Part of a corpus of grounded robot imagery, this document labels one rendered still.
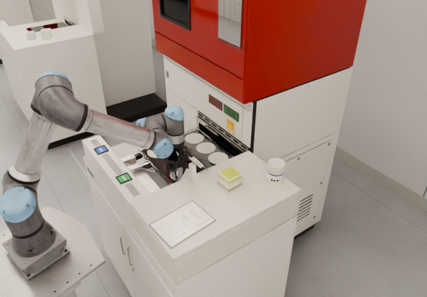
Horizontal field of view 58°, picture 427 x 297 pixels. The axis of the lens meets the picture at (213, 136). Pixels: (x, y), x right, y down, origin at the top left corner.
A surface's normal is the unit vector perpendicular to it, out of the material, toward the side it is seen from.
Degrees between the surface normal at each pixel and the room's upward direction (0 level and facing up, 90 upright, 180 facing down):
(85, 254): 0
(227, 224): 0
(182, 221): 0
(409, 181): 90
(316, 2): 90
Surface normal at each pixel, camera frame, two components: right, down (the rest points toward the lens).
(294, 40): 0.58, 0.45
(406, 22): -0.82, 0.32
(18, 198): 0.02, -0.72
